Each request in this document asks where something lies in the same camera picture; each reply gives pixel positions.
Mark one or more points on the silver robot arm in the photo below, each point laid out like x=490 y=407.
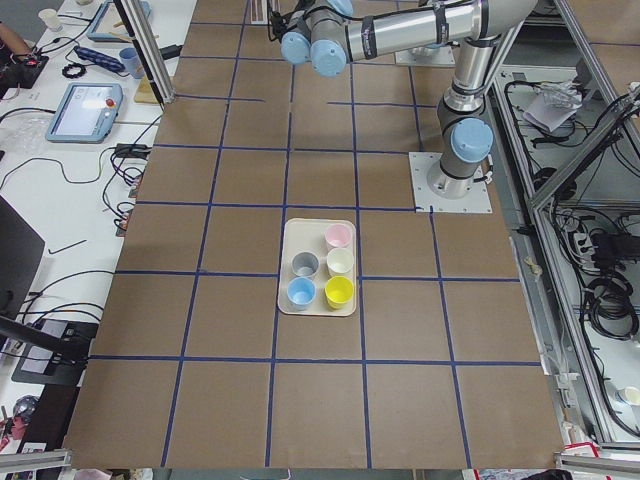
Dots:
x=328 y=36

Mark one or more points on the pink plastic cup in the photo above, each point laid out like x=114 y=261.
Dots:
x=338 y=235

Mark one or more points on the white plastic cup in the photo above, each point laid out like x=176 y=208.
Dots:
x=340 y=262

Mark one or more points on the grey plastic cup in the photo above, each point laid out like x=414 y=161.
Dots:
x=305 y=265

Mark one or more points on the yellow plastic cup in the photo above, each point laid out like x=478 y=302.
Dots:
x=339 y=292

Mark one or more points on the blue plastic cup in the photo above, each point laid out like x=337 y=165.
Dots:
x=301 y=293

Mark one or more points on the white paper cup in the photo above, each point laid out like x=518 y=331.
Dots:
x=49 y=17

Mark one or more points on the cream plastic tray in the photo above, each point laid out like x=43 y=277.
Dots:
x=308 y=235

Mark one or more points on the wooden board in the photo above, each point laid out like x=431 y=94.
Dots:
x=147 y=92

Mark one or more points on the black allen key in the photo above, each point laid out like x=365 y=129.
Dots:
x=54 y=251

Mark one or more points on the blue mug on desk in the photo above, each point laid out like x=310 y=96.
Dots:
x=132 y=63

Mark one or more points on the near teach pendant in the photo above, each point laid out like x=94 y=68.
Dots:
x=86 y=113

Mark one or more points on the teach pendant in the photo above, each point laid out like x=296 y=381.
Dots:
x=107 y=25
x=86 y=113

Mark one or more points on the crumpled white paper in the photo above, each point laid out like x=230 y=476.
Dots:
x=554 y=104

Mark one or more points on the black monitor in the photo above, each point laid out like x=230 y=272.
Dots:
x=21 y=250

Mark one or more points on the far teach pendant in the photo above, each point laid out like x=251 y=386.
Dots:
x=107 y=25

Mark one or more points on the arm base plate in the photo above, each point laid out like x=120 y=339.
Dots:
x=434 y=192
x=441 y=57

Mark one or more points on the white wire rack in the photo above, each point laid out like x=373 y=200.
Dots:
x=260 y=12

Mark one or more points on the aluminium frame post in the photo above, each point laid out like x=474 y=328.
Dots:
x=138 y=27

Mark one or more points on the black ring part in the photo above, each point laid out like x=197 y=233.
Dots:
x=74 y=70

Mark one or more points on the paper cup under frame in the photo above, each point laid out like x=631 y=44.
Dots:
x=629 y=395

